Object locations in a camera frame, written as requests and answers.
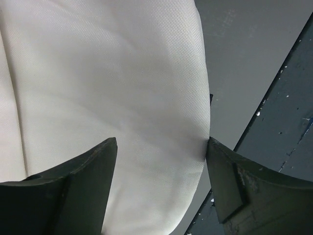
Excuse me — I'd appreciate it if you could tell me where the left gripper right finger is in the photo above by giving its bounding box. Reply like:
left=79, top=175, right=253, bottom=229
left=206, top=138, right=313, bottom=235

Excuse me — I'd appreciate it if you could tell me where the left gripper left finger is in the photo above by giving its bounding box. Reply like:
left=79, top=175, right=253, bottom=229
left=0, top=138, right=117, bottom=235

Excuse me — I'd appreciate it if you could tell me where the cream canvas backpack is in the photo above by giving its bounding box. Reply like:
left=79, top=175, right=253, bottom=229
left=0, top=0, right=210, bottom=235

